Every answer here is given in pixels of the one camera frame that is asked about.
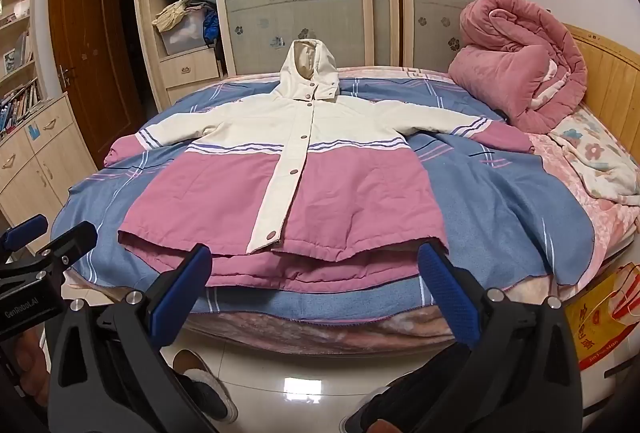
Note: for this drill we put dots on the grey folded clothes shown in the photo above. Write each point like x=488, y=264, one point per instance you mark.
x=200, y=0

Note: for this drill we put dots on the wooden headboard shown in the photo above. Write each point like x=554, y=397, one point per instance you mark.
x=615, y=78

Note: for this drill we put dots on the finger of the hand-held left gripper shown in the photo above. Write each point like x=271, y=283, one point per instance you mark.
x=70, y=243
x=22, y=229

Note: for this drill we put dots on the pink and cream hooded jacket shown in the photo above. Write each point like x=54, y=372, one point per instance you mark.
x=350, y=193

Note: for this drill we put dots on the rolled pink quilt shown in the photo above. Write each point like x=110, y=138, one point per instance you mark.
x=515, y=63

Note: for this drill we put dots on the blue garment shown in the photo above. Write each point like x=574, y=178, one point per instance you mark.
x=211, y=28

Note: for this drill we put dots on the person's left slipper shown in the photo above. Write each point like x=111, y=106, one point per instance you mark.
x=207, y=388

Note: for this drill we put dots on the yellow and red plastic bag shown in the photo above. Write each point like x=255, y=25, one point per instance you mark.
x=607, y=318

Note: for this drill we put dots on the floral pillow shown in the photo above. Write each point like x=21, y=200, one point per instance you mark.
x=595, y=148

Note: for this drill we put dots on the light wood wardrobe drawer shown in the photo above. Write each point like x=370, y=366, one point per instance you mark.
x=192, y=94
x=192, y=68

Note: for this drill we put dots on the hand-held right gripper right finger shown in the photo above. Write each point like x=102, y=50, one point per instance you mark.
x=450, y=298

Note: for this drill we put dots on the blue plaid blanket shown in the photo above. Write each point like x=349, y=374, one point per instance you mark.
x=500, y=213

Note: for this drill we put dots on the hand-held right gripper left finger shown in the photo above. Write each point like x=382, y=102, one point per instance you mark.
x=181, y=298

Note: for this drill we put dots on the light wood bookcase cabinet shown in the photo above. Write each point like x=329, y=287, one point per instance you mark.
x=45, y=153

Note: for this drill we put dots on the brown wooden door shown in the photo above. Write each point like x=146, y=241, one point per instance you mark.
x=95, y=63

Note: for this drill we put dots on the clear plastic storage box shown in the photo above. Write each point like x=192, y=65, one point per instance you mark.
x=185, y=35

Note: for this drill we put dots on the row of books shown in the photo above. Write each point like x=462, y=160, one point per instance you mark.
x=20, y=105

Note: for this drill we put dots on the yellow crumpled cloth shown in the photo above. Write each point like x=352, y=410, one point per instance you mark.
x=170, y=15

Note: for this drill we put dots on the light wood wardrobe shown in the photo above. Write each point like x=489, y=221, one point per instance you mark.
x=147, y=43

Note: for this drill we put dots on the person's left hand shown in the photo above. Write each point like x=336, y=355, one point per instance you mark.
x=34, y=360

